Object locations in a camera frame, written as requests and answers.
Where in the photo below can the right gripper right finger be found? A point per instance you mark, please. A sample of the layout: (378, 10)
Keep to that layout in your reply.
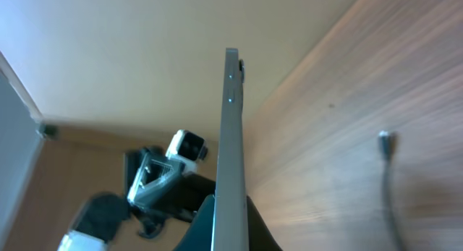
(260, 238)

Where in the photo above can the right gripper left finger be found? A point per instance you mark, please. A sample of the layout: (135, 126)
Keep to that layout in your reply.
(199, 235)

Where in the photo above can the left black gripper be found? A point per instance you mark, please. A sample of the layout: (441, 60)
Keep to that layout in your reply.
(181, 202)

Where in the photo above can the blue screen Galaxy smartphone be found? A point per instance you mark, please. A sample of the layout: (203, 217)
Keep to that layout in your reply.
(230, 226)

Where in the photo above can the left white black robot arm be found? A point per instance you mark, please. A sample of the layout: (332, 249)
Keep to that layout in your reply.
(98, 222)

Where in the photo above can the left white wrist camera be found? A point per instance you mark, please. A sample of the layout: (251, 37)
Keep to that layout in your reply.
(159, 173)

